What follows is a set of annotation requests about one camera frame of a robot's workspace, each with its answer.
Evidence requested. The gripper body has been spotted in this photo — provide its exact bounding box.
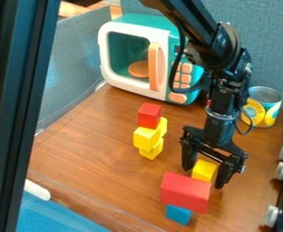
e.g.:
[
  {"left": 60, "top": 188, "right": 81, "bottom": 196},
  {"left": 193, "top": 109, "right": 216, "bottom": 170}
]
[{"left": 179, "top": 106, "right": 251, "bottom": 174}]

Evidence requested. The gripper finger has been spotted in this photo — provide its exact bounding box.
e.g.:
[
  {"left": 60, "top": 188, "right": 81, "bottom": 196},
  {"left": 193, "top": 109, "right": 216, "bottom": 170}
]
[
  {"left": 212, "top": 160, "right": 239, "bottom": 190},
  {"left": 180, "top": 141, "right": 201, "bottom": 172}
]

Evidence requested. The yellow cube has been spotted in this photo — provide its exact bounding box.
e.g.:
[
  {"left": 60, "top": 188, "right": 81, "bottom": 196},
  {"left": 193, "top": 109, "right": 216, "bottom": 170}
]
[
  {"left": 132, "top": 116, "right": 170, "bottom": 152},
  {"left": 137, "top": 138, "right": 166, "bottom": 161},
  {"left": 190, "top": 159, "right": 220, "bottom": 184}
]

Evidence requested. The blue cube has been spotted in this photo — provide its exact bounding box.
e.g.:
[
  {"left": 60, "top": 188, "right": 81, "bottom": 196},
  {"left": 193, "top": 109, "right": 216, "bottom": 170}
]
[{"left": 164, "top": 204, "right": 194, "bottom": 227}]

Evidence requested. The small red cube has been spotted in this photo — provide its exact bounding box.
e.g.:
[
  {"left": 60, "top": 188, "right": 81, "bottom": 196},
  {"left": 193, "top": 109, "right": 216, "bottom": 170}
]
[{"left": 136, "top": 101, "right": 164, "bottom": 131}]

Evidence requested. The large red block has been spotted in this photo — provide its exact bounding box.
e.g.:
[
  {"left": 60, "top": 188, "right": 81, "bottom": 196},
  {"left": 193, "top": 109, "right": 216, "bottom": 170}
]
[{"left": 158, "top": 171, "right": 213, "bottom": 215}]

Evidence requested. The yellow can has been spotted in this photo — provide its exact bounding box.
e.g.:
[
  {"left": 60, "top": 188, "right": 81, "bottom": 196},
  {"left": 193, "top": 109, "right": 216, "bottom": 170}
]
[{"left": 239, "top": 85, "right": 283, "bottom": 130}]

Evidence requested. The toy microwave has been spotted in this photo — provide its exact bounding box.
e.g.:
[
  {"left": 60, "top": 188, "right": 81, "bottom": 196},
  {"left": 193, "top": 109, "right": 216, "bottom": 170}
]
[{"left": 96, "top": 13, "right": 210, "bottom": 107}]

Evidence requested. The dark metal post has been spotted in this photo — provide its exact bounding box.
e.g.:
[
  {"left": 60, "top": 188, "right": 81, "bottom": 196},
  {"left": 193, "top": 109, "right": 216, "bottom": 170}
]
[{"left": 0, "top": 0, "right": 63, "bottom": 232}]

